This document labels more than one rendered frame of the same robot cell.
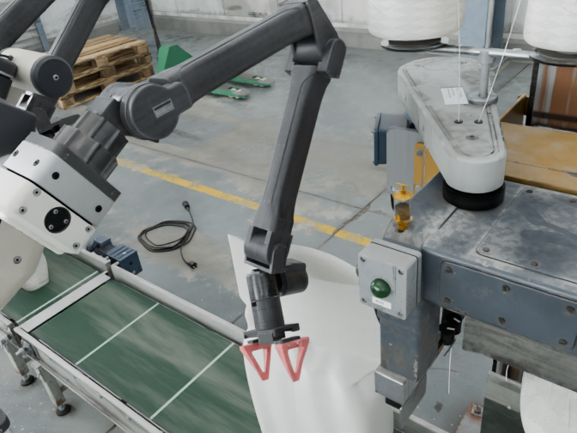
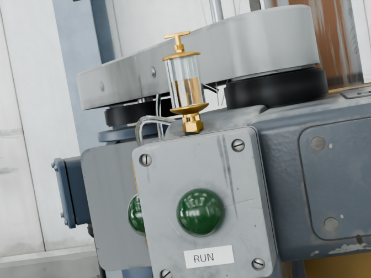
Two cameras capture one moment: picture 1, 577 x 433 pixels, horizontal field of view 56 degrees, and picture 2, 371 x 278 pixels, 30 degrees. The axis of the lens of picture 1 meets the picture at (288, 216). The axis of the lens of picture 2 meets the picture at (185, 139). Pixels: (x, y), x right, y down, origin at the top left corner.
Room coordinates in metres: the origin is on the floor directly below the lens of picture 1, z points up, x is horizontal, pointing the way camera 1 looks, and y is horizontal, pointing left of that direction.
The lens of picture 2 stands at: (0.22, 0.09, 1.35)
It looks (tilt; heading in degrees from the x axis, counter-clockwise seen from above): 3 degrees down; 330
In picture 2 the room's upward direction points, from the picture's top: 10 degrees counter-clockwise
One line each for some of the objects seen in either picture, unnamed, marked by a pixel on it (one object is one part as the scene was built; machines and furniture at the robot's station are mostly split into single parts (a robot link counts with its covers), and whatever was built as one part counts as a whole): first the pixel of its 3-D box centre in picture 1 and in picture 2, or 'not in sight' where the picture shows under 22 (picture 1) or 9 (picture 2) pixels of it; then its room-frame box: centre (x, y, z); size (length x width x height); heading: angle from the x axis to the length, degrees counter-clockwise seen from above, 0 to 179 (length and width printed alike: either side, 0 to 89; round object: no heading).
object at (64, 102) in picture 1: (90, 81); not in sight; (6.27, 2.08, 0.07); 1.20 x 0.82 x 0.14; 137
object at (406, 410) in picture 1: (401, 394); not in sight; (0.65, -0.16, 0.98); 0.09 x 0.05 x 0.05; 139
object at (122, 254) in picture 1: (108, 256); not in sight; (2.16, 0.88, 0.35); 0.30 x 0.15 x 0.15; 49
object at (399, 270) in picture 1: (389, 277); (207, 205); (0.60, -0.13, 1.29); 0.08 x 0.05 x 0.09; 49
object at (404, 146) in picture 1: (452, 171); (197, 193); (0.99, -0.35, 1.23); 0.28 x 0.07 x 0.16; 49
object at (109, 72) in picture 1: (88, 68); not in sight; (6.29, 2.07, 0.22); 1.21 x 0.84 x 0.14; 139
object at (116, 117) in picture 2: not in sight; (147, 112); (1.09, -0.35, 1.35); 0.12 x 0.12 x 0.04
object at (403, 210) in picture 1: (403, 206); (185, 81); (0.65, -0.16, 1.37); 0.03 x 0.02 x 0.03; 49
